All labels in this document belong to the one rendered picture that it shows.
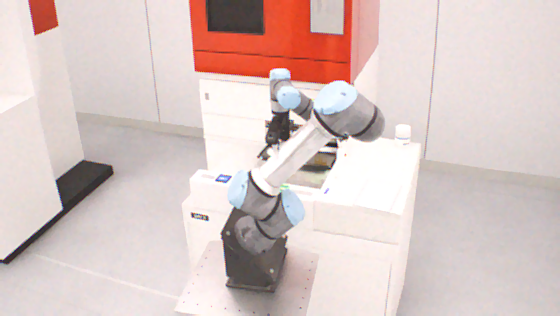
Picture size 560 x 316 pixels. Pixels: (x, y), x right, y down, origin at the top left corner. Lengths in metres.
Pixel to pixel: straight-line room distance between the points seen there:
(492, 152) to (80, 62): 3.79
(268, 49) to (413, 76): 1.73
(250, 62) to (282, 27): 0.25
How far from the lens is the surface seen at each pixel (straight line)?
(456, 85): 4.03
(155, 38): 4.73
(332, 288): 2.34
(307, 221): 2.16
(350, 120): 1.52
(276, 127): 2.00
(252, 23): 2.54
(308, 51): 2.48
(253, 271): 1.85
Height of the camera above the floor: 2.10
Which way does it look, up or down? 28 degrees down
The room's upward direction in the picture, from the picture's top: 2 degrees counter-clockwise
